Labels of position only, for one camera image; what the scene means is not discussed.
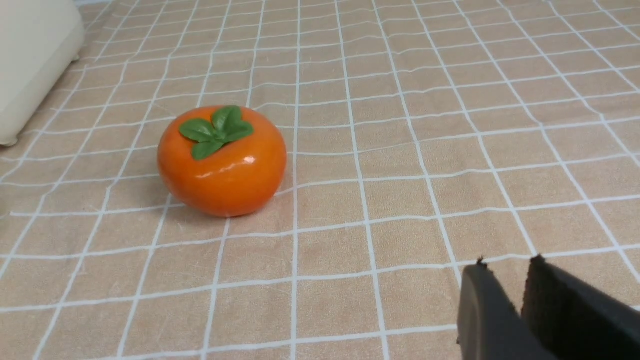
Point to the orange persimmon with green leaves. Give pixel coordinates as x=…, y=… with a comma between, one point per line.
x=223, y=160

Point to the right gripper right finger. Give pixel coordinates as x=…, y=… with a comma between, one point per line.
x=576, y=321

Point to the white two-slot toaster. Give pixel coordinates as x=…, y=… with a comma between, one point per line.
x=39, y=39

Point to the checkered orange tablecloth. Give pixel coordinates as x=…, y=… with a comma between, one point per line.
x=421, y=135

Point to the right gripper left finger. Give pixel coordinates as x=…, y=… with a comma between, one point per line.
x=488, y=325

